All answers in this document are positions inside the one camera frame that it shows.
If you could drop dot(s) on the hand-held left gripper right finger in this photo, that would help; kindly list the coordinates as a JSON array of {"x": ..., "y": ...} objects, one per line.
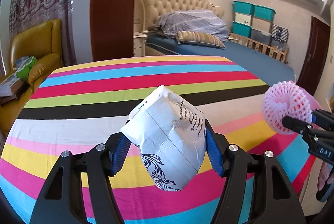
[{"x": 212, "y": 152}]

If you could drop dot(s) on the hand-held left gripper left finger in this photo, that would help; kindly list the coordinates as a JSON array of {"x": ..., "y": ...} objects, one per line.
[{"x": 120, "y": 154}]

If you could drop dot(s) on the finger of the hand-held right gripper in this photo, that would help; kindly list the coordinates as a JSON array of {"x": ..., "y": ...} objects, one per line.
[
  {"x": 323, "y": 119},
  {"x": 294, "y": 123}
]

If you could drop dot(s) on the pink foam fruit net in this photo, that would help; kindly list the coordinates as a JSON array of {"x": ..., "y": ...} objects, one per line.
[{"x": 281, "y": 106}]

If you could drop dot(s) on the white paper bag blue print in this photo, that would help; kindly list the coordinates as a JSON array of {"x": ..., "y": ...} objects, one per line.
[{"x": 167, "y": 140}]

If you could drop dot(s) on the person's right hand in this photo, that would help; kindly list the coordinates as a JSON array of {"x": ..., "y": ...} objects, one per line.
[{"x": 327, "y": 174}]

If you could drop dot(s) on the dark brown wooden door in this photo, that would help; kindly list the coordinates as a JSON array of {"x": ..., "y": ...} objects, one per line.
[{"x": 315, "y": 57}]

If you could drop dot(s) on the bed with blue sheet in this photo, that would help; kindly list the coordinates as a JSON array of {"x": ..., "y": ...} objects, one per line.
[{"x": 234, "y": 59}]

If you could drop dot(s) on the checkered storage bag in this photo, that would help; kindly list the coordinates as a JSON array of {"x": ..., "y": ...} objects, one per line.
[{"x": 280, "y": 32}]

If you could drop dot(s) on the cream nightstand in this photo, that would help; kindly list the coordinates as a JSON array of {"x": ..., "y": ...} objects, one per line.
[{"x": 138, "y": 44}]

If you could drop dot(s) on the striped pillow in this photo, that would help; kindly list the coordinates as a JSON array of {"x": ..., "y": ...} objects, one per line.
[{"x": 201, "y": 38}]

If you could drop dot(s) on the flat brown box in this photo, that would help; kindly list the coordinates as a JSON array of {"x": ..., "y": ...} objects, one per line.
[{"x": 15, "y": 99}]

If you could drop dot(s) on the stack of plastic storage boxes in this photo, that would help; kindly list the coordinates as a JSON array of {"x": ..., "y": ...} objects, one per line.
[{"x": 242, "y": 8}]

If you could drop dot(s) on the green and white package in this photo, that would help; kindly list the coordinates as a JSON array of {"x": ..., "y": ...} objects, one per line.
[{"x": 26, "y": 67}]

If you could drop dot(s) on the boxes on armchair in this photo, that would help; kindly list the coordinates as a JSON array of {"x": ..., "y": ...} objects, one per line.
[{"x": 10, "y": 85}]

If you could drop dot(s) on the blue-grey quilt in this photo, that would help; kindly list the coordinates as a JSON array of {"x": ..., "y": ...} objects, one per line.
[{"x": 195, "y": 23}]

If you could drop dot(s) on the yellow leather armchair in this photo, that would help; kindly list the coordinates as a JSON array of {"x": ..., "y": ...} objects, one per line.
[{"x": 39, "y": 33}]

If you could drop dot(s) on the tufted beige headboard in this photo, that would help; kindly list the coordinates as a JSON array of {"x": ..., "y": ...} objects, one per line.
[{"x": 177, "y": 2}]

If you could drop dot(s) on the wooden crib rail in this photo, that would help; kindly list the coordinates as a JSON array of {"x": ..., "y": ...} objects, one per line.
[{"x": 261, "y": 46}]

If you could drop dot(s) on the wall switch panel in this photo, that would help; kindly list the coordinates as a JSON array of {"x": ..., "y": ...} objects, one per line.
[{"x": 137, "y": 21}]

